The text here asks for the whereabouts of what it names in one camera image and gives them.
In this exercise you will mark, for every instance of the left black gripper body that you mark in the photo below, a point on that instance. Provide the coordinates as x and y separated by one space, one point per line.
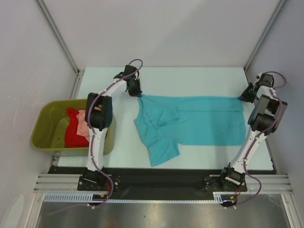
135 90

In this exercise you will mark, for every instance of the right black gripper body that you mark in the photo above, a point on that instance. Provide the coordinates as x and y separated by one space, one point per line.
248 95

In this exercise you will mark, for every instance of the turquoise t shirt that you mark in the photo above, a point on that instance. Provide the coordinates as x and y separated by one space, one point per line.
163 123

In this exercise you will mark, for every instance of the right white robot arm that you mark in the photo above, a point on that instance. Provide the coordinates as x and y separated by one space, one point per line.
263 121

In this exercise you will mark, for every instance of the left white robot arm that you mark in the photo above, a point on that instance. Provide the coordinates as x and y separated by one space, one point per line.
99 117

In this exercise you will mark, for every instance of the pink t shirt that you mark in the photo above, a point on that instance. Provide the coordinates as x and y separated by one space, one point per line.
82 128

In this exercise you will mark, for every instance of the red t shirt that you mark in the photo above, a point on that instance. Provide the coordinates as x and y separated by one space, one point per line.
72 139

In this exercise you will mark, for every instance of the olive green plastic bin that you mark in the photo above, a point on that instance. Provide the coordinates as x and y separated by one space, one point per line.
52 122

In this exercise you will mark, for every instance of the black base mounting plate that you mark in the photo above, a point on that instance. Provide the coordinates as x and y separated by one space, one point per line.
158 184

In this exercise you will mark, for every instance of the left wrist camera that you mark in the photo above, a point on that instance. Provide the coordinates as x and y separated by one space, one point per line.
131 72

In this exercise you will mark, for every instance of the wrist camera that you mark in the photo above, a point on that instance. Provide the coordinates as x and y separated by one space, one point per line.
265 79
131 72

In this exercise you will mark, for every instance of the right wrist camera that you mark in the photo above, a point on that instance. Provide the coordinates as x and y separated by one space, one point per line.
265 79

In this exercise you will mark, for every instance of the left aluminium frame post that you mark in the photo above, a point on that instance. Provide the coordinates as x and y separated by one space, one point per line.
56 33

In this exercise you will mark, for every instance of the aluminium frame post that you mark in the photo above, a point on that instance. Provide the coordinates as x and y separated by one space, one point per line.
56 33
265 33

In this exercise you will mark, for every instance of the right aluminium frame post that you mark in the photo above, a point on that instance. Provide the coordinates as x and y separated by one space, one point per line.
265 33

